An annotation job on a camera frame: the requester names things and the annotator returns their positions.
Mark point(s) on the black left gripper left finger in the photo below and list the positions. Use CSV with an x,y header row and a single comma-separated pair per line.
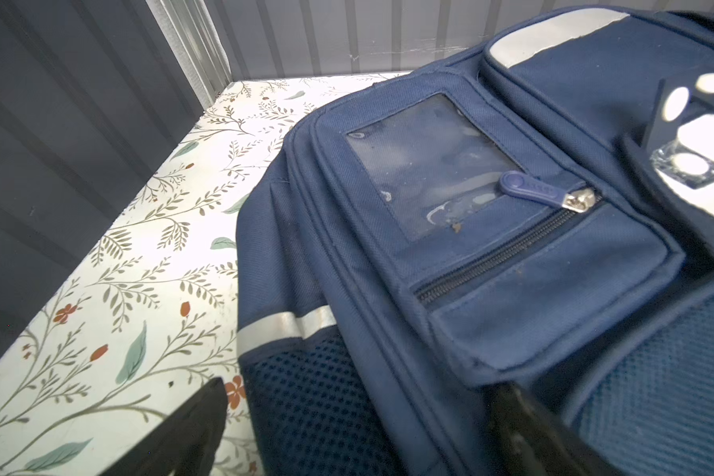
x,y
185,443

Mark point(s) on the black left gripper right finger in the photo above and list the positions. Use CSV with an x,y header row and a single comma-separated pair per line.
x,y
534,441

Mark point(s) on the navy blue student backpack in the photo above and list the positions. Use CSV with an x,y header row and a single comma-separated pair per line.
x,y
536,210

